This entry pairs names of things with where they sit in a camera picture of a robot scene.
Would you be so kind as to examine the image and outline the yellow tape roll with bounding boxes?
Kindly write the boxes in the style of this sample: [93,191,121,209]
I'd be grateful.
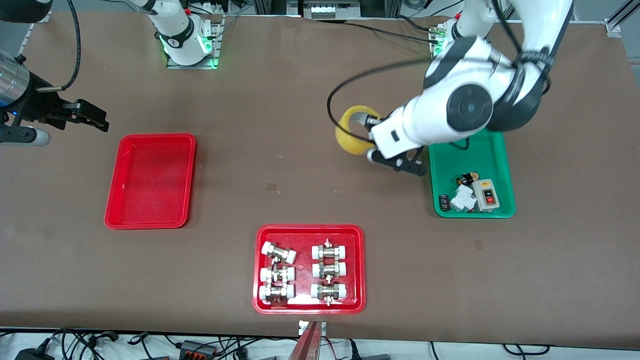
[334,105,382,156]

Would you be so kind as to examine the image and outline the red tray with fittings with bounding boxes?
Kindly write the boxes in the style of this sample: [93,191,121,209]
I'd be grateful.
[252,224,366,315]

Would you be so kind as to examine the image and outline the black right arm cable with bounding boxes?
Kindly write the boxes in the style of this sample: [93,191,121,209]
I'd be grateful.
[36,0,82,94]

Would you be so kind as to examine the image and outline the empty red plastic tray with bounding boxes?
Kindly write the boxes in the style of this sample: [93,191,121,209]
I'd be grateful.
[104,133,197,230]

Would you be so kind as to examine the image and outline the white plastic connector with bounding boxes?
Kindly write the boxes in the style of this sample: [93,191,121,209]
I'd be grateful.
[450,185,477,213]

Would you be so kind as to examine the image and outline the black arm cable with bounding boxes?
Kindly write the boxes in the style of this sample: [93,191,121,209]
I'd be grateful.
[327,0,553,132]
[36,0,82,94]

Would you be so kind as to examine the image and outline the black power adapter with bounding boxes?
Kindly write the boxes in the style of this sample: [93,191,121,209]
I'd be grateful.
[14,345,55,360]

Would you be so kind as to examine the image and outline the red metal bar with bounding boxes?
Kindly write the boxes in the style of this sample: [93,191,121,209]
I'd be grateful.
[287,321,324,360]

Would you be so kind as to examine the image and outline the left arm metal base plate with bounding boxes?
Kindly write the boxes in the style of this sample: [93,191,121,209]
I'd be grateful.
[430,20,453,63]

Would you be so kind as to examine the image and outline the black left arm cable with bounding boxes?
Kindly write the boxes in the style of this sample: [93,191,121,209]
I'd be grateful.
[327,0,553,132]

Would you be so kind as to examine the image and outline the grey connector box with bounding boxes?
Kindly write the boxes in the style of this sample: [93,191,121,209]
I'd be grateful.
[178,339,218,359]

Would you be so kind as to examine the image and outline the metal pipe fitting white caps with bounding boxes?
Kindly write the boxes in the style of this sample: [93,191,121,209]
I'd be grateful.
[261,241,298,265]
[258,283,296,305]
[310,281,348,306]
[311,238,349,261]
[312,260,348,280]
[259,265,296,285]

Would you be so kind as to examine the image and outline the grey power strip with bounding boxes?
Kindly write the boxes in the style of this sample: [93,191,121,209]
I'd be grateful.
[310,0,362,20]

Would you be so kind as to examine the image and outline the black cable on table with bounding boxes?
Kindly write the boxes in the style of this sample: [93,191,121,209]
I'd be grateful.
[345,15,443,43]

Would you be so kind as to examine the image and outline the grey push button switch box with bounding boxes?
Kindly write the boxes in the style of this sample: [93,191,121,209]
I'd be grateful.
[472,178,501,213]

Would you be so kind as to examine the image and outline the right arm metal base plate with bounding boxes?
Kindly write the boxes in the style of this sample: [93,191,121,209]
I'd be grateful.
[166,15,222,70]

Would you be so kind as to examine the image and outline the white label tag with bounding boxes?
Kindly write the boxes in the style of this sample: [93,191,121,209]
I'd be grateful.
[298,320,328,337]

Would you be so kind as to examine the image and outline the green plastic tray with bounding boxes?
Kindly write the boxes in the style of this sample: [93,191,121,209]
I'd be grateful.
[428,127,517,219]

